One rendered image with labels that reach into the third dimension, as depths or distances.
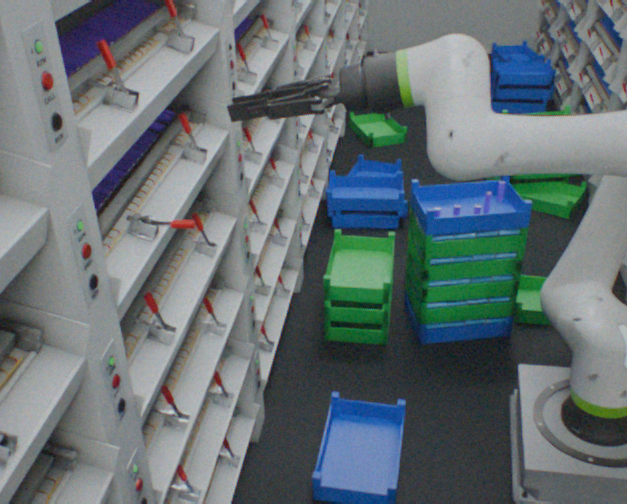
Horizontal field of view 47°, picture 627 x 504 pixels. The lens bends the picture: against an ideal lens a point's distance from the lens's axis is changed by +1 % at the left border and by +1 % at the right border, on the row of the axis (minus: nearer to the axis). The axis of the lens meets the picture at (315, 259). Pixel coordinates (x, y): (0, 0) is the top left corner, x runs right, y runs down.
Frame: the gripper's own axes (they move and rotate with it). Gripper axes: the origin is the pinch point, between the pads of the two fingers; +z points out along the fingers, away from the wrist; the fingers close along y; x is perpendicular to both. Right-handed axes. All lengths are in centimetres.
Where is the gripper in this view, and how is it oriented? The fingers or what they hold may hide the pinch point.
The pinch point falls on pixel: (250, 106)
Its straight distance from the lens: 125.9
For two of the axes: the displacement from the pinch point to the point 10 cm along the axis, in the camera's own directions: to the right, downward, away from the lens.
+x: -2.2, -8.4, -5.0
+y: 1.4, -5.4, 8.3
